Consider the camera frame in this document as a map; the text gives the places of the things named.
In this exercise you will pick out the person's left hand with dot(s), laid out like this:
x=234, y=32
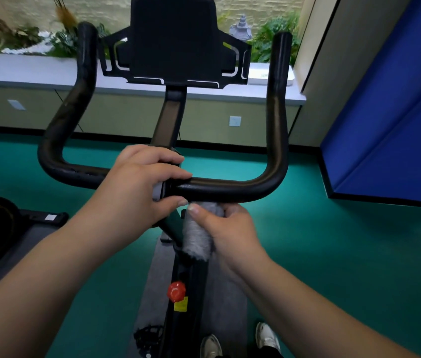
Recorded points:
x=132, y=193

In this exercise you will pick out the person's right hand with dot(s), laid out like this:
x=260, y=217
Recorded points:
x=233, y=238

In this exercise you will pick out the grey cleaning cloth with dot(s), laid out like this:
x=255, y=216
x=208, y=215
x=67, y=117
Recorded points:
x=195, y=242

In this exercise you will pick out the white plastic tray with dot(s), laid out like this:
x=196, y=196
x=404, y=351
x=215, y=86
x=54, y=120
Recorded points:
x=259, y=77

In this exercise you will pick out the person's left forearm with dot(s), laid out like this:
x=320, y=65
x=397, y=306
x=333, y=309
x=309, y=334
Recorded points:
x=27, y=294

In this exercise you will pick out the person's right forearm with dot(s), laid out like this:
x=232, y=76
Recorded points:
x=307, y=316

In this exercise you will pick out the person's white right shoe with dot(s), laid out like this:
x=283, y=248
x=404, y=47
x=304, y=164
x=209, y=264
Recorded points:
x=267, y=337

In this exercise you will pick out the person's white shoe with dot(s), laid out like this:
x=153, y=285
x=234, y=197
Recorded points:
x=210, y=348
x=267, y=337

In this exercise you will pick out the person's white left shoe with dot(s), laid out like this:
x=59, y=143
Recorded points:
x=210, y=348

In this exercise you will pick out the person's dark trousers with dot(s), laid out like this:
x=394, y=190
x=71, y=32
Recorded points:
x=270, y=355

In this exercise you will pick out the black tablet holder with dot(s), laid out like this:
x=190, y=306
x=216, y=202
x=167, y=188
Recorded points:
x=175, y=40

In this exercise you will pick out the grey-topped beige cabinet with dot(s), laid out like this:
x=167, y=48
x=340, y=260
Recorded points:
x=27, y=70

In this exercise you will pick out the variegated leaf plant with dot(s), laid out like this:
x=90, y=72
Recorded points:
x=65, y=42

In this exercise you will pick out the white pebble path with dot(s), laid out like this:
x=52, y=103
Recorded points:
x=39, y=48

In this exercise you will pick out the tall plant with orange tuft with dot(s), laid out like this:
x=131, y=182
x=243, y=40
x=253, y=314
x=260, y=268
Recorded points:
x=66, y=16

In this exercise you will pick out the low green leafy plant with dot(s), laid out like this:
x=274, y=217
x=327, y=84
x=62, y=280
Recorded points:
x=24, y=35

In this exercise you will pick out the blue padded column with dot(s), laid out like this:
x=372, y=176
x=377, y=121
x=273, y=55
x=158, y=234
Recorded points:
x=389, y=126

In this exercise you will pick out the grey stone pagoda lantern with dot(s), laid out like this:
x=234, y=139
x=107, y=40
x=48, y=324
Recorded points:
x=241, y=29

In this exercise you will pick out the large dark green fern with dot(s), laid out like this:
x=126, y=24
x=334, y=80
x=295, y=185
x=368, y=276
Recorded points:
x=266, y=40

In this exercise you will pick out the white wall outlet plate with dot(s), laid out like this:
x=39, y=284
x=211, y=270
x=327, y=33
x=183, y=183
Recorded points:
x=16, y=105
x=235, y=121

